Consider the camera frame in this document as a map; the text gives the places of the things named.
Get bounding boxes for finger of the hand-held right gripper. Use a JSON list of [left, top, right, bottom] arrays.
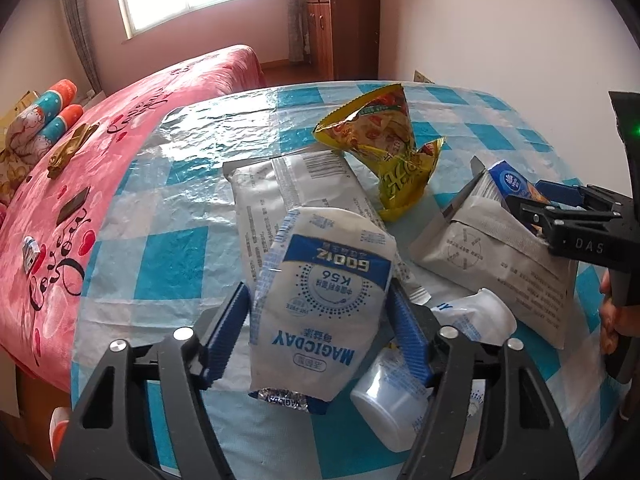
[[505, 196, 626, 235], [536, 179, 626, 211]]

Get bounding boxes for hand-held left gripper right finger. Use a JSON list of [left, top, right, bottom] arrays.
[[387, 280, 586, 480]]

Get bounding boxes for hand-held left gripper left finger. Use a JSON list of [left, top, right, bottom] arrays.
[[52, 281, 251, 480]]

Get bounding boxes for milk carton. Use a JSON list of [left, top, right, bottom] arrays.
[[409, 156, 580, 352]]

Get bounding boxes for translucent white plastic cup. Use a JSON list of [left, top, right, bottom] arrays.
[[350, 347, 432, 454]]

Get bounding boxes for white and blue pouch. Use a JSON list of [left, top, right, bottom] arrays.
[[248, 206, 398, 416], [430, 287, 518, 348]]

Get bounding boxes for white printed snack packet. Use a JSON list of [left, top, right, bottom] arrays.
[[222, 152, 431, 306]]

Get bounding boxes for yellow snack bag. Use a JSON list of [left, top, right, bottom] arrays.
[[312, 82, 447, 223]]

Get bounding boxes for person's right hand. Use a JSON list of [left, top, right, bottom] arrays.
[[598, 269, 632, 358]]

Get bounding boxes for blue white checked tablecloth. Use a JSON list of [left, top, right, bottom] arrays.
[[70, 80, 626, 480]]

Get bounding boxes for orange plastic object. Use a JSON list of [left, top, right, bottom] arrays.
[[50, 407, 71, 456]]

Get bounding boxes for small silver wrapper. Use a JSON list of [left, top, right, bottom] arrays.
[[21, 236, 42, 267]]

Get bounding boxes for pink printed blanket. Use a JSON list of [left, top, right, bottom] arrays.
[[0, 44, 266, 396]]

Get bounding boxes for orange teal bolster pillow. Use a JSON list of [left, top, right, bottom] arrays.
[[37, 79, 78, 111], [42, 104, 86, 142]]

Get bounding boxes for brown wooden wardrobe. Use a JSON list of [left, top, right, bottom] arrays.
[[305, 0, 383, 81]]

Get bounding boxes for colourful pillows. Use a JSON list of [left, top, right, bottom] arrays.
[[5, 102, 48, 166]]

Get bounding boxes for hanging floral curtain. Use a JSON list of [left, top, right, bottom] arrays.
[[287, 0, 311, 63]]

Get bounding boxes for grey window curtain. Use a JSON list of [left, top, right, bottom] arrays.
[[60, 0, 103, 96]]

